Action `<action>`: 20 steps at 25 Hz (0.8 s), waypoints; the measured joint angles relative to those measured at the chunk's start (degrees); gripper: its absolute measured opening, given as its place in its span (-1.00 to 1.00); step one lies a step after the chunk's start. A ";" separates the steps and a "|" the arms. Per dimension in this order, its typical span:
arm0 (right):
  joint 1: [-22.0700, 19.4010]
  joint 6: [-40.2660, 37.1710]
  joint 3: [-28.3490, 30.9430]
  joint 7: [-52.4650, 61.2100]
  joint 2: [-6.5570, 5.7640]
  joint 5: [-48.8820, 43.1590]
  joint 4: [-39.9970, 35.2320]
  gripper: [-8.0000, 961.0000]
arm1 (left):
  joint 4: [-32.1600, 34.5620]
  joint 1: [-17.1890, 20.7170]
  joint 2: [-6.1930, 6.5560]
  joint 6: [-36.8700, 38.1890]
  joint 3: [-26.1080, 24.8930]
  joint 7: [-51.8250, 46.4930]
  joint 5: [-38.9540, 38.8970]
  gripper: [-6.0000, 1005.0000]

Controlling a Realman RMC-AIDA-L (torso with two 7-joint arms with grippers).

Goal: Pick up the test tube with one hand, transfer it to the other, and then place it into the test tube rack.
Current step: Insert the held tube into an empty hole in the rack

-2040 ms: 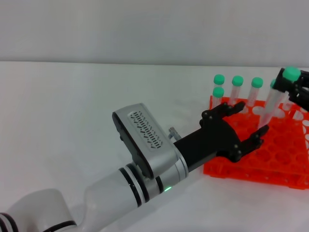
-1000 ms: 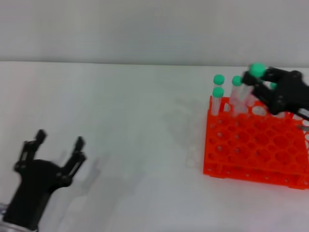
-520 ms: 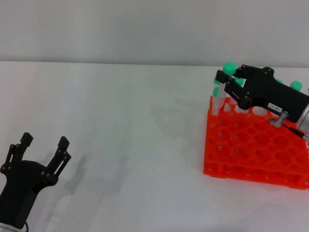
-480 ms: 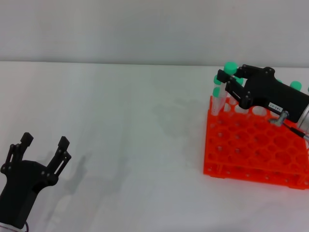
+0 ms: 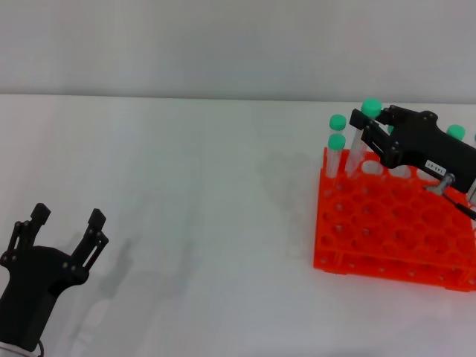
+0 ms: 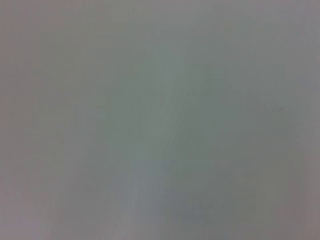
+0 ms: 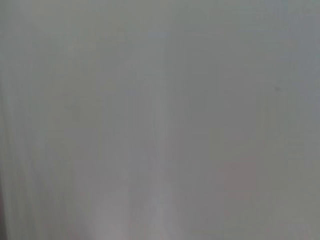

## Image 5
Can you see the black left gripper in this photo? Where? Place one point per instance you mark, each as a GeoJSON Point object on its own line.
{"type": "Point", "coordinates": [29, 290]}

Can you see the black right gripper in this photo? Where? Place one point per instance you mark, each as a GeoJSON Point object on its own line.
{"type": "Point", "coordinates": [427, 145]}

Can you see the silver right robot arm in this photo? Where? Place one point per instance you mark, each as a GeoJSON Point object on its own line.
{"type": "Point", "coordinates": [473, 193]}

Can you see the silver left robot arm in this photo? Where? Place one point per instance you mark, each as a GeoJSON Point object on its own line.
{"type": "Point", "coordinates": [11, 351]}

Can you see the orange test tube rack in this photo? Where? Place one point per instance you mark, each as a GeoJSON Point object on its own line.
{"type": "Point", "coordinates": [372, 238]}

